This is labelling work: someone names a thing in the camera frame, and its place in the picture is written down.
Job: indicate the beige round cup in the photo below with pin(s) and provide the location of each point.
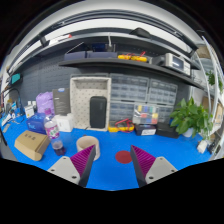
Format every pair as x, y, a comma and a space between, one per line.
87, 141

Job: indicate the white pegboard tray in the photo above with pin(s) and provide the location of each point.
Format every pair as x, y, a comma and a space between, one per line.
82, 89

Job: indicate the green potted plant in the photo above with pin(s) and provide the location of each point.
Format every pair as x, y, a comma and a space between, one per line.
187, 115

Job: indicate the black box white label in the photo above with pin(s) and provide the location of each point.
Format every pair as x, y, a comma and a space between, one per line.
145, 129

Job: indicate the red round coaster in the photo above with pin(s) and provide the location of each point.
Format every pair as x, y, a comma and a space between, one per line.
123, 157

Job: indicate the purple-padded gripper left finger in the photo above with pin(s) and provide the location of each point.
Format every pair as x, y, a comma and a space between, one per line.
76, 168

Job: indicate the brown cardboard box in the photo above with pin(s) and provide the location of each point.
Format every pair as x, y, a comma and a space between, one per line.
32, 144

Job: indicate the yellow tool on shelf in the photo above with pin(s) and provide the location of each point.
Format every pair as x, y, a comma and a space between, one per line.
132, 56

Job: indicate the colourful parts organizer box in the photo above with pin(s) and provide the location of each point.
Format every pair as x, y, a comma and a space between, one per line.
145, 114

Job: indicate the blue table mat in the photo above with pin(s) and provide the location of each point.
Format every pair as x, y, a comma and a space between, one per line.
107, 173

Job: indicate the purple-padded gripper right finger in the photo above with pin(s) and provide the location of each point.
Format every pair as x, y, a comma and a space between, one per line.
148, 168

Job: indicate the dark grey product box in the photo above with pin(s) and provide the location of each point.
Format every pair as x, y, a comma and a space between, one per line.
61, 99

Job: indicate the small white label card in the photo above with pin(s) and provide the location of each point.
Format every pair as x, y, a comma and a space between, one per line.
29, 111

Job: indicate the dark blue box on shelf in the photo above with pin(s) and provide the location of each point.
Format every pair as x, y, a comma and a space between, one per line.
89, 54

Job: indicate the clear plastic water bottle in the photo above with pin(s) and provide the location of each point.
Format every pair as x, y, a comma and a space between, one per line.
53, 133

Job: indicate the black rectangular speaker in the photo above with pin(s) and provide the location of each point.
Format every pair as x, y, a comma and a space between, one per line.
98, 111

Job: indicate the blue tissue pack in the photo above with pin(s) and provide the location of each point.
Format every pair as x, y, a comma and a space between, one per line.
36, 123

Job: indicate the black flat case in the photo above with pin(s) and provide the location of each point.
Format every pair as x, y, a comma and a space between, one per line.
165, 130

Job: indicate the small white box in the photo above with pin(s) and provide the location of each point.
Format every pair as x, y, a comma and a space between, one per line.
65, 123

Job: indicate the grey instrument on shelf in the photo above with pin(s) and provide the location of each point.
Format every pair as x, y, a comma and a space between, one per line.
173, 62

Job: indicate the black wall shelf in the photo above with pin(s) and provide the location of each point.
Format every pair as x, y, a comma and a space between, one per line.
128, 64

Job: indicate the clear drawer organizer cabinet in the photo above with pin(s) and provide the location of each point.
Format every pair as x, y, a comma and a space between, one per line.
127, 91

